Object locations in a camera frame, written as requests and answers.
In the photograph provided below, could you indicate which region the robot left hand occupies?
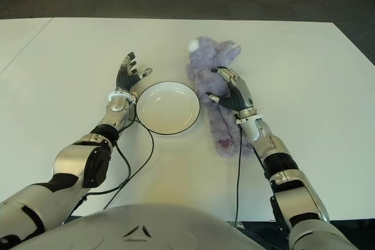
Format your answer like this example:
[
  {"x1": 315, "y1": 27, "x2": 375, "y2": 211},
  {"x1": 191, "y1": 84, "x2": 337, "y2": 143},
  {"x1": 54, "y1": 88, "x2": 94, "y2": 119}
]
[{"x1": 115, "y1": 52, "x2": 154, "y2": 93}]

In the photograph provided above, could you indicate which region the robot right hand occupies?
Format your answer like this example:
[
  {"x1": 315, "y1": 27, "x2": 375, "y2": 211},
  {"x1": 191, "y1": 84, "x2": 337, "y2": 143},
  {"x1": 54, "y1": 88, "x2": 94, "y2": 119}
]
[{"x1": 204, "y1": 66, "x2": 255, "y2": 112}]

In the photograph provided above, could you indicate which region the purple plush doll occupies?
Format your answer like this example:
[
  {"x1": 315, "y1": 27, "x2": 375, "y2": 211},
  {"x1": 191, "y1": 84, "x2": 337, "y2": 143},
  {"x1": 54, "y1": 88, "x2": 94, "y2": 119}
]
[{"x1": 186, "y1": 36, "x2": 253, "y2": 157}]

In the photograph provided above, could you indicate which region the white plate with black rim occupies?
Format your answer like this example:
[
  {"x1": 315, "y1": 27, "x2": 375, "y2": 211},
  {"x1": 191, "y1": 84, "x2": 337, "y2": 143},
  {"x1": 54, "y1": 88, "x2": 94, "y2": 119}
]
[{"x1": 136, "y1": 81, "x2": 202, "y2": 135}]

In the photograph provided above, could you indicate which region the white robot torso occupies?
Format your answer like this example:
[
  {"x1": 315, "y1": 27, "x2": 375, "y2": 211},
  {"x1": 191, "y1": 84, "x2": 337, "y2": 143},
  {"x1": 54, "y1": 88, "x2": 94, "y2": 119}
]
[{"x1": 17, "y1": 203, "x2": 264, "y2": 250}]

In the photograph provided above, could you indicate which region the thin black left hand cable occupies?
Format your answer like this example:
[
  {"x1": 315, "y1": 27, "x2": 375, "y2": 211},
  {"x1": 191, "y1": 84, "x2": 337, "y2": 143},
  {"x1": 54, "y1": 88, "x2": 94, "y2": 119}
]
[{"x1": 102, "y1": 103, "x2": 155, "y2": 210}]

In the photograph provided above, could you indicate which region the thin black hand cable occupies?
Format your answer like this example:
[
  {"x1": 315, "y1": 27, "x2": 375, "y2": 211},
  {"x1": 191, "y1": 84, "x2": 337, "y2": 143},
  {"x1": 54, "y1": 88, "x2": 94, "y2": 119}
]
[
  {"x1": 234, "y1": 128, "x2": 243, "y2": 227},
  {"x1": 102, "y1": 103, "x2": 155, "y2": 210}
]

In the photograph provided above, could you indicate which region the thin black right hand cable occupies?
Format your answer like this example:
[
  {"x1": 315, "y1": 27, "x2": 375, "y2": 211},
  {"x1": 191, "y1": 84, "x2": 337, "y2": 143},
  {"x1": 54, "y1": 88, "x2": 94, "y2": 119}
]
[{"x1": 234, "y1": 128, "x2": 243, "y2": 227}]

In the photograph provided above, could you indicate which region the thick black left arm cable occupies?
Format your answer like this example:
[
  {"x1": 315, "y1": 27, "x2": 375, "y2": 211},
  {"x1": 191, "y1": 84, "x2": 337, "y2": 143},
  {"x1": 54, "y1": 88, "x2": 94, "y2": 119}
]
[{"x1": 84, "y1": 143, "x2": 132, "y2": 196}]

